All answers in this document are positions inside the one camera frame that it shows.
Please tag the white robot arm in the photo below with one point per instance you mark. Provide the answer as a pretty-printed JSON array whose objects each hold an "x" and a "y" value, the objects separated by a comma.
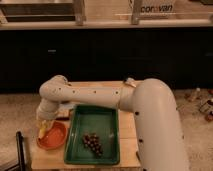
[{"x": 159, "y": 134}]

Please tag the dark cabinet counter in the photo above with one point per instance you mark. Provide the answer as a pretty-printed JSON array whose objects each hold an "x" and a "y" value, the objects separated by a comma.
[{"x": 32, "y": 53}]

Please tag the red bowl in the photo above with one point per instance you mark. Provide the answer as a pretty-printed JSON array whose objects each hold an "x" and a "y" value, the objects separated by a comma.
[{"x": 54, "y": 138}]

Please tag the white cardboard box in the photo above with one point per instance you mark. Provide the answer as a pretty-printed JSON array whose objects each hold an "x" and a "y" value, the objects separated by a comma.
[{"x": 151, "y": 8}]

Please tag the green plastic tray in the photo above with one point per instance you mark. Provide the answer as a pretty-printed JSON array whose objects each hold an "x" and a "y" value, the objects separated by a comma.
[{"x": 88, "y": 119}]

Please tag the black chair back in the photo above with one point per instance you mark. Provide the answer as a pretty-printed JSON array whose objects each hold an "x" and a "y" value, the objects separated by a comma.
[{"x": 17, "y": 164}]

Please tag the dark grape bunch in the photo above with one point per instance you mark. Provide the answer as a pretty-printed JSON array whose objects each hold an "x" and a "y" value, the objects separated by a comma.
[{"x": 92, "y": 142}]

